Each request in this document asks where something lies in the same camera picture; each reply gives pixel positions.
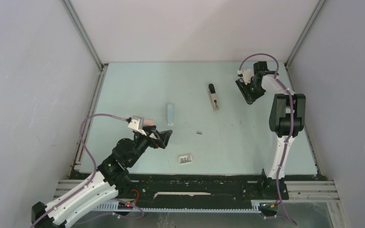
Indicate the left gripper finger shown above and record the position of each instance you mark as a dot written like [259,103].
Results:
[151,131]
[163,138]

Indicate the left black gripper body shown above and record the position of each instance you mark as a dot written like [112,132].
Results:
[143,142]

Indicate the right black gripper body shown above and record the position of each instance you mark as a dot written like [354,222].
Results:
[255,90]

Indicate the light blue stapler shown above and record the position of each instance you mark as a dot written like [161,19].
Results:
[169,116]

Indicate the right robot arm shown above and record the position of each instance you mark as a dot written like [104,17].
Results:
[286,121]

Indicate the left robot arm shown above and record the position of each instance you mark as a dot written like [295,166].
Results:
[109,181]

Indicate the pink mini stapler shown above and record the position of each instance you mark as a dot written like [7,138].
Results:
[148,122]

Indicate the beige and black stapler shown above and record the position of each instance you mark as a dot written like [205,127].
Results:
[213,97]

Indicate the open staple tray box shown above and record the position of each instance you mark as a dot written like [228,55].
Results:
[184,159]

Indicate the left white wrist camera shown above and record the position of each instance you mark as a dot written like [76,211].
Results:
[136,123]

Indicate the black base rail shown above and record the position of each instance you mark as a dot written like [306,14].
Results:
[186,191]

